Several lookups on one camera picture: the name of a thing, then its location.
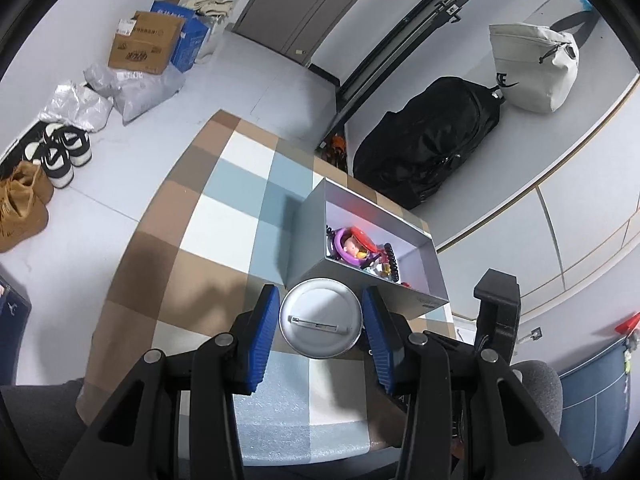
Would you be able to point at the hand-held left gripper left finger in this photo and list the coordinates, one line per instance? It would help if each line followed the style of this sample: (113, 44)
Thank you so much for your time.
(262, 340)

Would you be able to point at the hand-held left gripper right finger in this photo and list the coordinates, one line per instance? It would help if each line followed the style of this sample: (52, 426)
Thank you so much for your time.
(380, 345)

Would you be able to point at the round white pin badge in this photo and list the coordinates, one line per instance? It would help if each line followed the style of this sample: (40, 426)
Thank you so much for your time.
(320, 300)

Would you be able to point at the clear hair clip gold charm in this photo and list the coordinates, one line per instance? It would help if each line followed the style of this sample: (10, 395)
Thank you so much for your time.
(377, 269)

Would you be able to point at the pink doll charm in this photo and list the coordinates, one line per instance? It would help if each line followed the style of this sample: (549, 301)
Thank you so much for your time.
(352, 249)

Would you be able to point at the purple bangle with orange charm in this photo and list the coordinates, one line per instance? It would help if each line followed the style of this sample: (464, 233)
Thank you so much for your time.
(339, 250)

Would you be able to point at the grey cardboard box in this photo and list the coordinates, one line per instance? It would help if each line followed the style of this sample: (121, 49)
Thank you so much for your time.
(305, 240)

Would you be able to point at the cream shoulder bag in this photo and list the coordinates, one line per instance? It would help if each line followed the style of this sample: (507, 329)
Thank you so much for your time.
(530, 70)

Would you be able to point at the person's right leg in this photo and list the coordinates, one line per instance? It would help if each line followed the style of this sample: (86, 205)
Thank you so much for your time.
(537, 395)

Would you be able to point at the person's leg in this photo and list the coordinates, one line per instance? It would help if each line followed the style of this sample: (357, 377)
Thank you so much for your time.
(35, 425)
(537, 395)

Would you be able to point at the small red object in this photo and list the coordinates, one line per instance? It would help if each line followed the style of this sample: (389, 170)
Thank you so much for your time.
(629, 322)

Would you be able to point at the blue denim cloth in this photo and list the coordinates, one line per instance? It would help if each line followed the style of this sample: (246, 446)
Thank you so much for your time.
(600, 400)

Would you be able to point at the black backpack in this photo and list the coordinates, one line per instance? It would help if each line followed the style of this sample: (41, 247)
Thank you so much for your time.
(425, 145)

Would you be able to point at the small orange object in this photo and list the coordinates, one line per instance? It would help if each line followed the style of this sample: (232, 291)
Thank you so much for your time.
(335, 152)

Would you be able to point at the person's left leg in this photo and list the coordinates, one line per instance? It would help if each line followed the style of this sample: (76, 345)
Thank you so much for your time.
(35, 425)

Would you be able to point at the dark blue flat box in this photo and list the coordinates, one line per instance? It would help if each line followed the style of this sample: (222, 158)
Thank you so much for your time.
(12, 325)

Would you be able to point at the brown suede shoe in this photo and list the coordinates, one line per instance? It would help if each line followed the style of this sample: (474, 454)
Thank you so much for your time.
(35, 182)
(22, 220)

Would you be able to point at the grey plastic mailing bag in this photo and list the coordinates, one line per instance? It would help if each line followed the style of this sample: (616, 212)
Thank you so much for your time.
(140, 92)

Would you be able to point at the blue cardboard box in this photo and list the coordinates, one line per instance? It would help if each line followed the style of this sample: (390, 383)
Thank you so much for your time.
(192, 45)

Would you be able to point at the brown cardboard box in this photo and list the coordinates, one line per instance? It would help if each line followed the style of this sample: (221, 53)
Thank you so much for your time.
(145, 40)

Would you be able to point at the white tote bag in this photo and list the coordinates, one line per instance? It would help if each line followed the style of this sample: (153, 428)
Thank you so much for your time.
(215, 7)

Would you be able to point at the grey door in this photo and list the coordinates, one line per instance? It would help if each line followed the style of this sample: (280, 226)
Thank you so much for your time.
(310, 5)

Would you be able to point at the black sliding door frame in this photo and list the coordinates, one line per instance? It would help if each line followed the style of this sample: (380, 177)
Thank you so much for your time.
(400, 35)

